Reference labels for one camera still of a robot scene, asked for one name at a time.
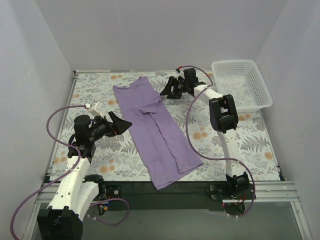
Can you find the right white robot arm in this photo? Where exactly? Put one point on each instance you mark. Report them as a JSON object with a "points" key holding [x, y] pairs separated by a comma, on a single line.
{"points": [[223, 118]]}

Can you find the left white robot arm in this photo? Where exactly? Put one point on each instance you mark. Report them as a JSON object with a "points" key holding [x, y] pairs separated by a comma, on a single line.
{"points": [[77, 191]]}

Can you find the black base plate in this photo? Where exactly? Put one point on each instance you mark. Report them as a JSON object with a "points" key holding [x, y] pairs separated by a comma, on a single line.
{"points": [[113, 191], [221, 191]]}

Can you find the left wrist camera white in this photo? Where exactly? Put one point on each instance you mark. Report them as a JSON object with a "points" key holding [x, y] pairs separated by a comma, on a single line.
{"points": [[94, 109]]}

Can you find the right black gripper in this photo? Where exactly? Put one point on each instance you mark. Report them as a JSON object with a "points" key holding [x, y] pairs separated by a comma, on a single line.
{"points": [[176, 87]]}

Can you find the purple t shirt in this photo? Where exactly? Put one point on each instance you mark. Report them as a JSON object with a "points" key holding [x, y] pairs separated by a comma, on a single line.
{"points": [[160, 142]]}

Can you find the white plastic basket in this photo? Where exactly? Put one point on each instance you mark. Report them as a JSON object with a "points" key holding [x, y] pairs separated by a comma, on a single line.
{"points": [[242, 79]]}

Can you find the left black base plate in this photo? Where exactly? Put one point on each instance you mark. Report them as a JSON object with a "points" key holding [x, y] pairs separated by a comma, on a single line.
{"points": [[113, 191]]}

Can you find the aluminium frame rail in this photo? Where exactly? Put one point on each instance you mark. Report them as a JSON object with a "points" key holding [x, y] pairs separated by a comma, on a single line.
{"points": [[265, 191]]}

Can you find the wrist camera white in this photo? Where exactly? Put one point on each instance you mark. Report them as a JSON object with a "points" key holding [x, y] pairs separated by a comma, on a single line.
{"points": [[180, 72], [94, 109]]}

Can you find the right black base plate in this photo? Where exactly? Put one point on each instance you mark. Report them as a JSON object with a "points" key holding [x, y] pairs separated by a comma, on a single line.
{"points": [[221, 191]]}

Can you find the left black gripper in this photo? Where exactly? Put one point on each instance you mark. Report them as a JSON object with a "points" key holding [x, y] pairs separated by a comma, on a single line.
{"points": [[110, 126]]}

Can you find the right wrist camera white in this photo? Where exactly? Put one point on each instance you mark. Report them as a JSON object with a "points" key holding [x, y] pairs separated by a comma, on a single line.
{"points": [[180, 72]]}

